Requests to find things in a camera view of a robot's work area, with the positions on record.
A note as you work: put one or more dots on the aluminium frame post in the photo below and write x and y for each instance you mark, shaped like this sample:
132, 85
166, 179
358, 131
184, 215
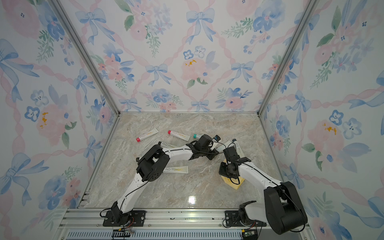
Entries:
303, 23
75, 37

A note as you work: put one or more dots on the black cap toothpaste tube centre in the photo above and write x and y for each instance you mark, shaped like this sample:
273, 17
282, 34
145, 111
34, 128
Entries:
166, 145

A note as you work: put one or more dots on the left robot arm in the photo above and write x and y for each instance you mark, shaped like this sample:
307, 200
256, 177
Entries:
150, 166

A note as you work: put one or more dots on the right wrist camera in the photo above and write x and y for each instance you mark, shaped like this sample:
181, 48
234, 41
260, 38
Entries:
231, 154

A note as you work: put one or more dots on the right aluminium frame post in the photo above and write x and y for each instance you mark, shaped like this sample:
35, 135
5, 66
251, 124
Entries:
303, 23

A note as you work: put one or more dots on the left aluminium frame post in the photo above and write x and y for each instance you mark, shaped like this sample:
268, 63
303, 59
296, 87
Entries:
75, 37

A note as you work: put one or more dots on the aluminium front rail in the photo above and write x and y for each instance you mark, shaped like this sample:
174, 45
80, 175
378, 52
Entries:
167, 224

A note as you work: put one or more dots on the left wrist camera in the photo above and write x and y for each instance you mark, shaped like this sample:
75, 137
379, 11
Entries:
216, 139

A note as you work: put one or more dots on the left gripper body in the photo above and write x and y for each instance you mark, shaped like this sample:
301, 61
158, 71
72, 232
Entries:
208, 153

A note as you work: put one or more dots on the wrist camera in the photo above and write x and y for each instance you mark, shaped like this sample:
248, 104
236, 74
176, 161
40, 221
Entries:
231, 154
216, 139

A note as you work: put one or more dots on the yellow cleaning cloth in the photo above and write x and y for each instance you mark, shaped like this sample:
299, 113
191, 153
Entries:
233, 183

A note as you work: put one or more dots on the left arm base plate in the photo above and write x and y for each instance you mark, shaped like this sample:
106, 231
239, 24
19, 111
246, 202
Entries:
133, 219

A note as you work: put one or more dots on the pink cap toothpaste tube left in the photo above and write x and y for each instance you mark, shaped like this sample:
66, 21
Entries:
147, 135

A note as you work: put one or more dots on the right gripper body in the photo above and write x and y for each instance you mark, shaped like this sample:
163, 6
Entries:
224, 170

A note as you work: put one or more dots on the pink cap toothpaste tube centre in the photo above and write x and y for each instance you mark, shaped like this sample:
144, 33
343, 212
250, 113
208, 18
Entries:
179, 135

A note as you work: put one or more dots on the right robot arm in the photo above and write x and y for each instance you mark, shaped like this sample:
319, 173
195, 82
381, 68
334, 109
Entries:
282, 208

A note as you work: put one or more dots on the dark green cap toothpaste tube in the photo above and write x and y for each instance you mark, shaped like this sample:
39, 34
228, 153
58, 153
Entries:
176, 170

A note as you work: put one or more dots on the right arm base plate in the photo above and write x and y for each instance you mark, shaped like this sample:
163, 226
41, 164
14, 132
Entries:
233, 219

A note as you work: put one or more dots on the pink cap toothpaste tube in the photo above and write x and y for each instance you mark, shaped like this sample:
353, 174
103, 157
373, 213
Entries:
147, 135
179, 135

